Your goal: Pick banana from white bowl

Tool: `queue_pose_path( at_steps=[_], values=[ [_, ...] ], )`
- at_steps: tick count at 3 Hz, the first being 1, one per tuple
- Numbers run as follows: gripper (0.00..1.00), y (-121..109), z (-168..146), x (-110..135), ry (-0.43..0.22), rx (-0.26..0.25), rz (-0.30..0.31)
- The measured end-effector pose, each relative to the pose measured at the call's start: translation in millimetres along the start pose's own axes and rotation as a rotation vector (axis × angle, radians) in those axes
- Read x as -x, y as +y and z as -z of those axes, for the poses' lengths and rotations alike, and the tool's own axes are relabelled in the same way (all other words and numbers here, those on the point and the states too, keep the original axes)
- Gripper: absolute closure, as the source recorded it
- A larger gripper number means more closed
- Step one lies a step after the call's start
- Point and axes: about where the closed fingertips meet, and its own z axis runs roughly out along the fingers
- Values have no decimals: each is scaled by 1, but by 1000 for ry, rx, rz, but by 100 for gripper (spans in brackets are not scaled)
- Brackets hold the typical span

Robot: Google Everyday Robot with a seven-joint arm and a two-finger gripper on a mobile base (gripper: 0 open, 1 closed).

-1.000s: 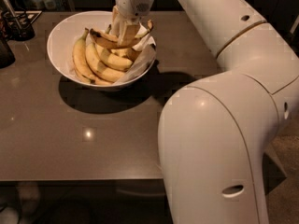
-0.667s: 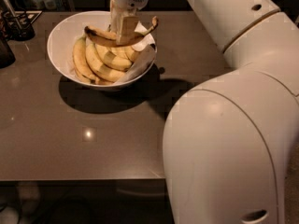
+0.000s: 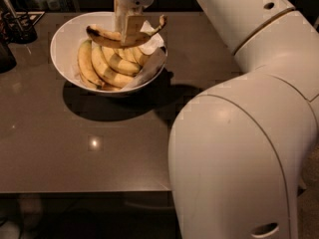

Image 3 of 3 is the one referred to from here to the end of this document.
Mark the middle yellow banana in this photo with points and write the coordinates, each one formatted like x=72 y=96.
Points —
x=105 y=72

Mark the leftmost yellow banana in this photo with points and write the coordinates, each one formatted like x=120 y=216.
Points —
x=87 y=71

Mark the small back yellow banana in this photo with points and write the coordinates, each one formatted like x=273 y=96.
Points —
x=134 y=55

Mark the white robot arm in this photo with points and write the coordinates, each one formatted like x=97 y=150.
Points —
x=236 y=150

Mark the white paper liner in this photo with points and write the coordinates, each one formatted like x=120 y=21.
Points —
x=155 y=48

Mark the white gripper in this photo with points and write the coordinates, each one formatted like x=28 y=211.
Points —
x=130 y=26

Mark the right yellow banana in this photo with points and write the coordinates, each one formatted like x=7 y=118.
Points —
x=118 y=64

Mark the spotted top banana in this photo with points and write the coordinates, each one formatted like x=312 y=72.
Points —
x=113 y=39

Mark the white ceramic bowl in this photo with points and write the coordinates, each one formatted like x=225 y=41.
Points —
x=69 y=37

